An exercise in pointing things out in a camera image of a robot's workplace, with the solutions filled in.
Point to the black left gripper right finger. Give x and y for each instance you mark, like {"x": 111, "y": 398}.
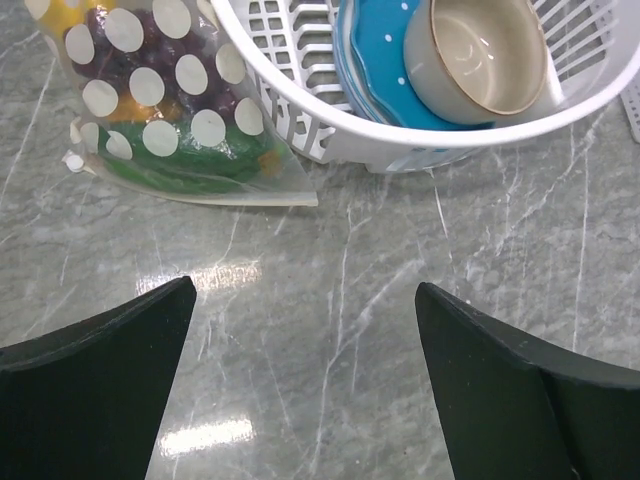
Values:
{"x": 513, "y": 406}

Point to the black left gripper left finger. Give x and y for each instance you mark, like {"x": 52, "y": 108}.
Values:
{"x": 86, "y": 401}

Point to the green fake pepper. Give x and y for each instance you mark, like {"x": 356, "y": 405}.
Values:
{"x": 193, "y": 169}

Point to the orange fake fruit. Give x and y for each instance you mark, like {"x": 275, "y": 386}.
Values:
{"x": 129, "y": 110}

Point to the polka dot zip top bag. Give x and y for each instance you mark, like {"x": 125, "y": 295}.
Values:
{"x": 284, "y": 184}

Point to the purple fake grapes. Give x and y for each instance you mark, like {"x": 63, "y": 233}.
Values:
{"x": 134, "y": 54}

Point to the yellow fake lemon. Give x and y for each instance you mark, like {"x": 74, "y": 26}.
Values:
{"x": 59, "y": 16}

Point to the white perforated tray basket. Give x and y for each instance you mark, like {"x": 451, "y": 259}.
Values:
{"x": 630, "y": 97}

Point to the beige ceramic bowl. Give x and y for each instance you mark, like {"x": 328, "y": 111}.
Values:
{"x": 476, "y": 62}

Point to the blue dotted plate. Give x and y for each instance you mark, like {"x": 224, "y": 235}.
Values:
{"x": 368, "y": 48}

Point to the white round dish basket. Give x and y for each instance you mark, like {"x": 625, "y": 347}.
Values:
{"x": 287, "y": 46}

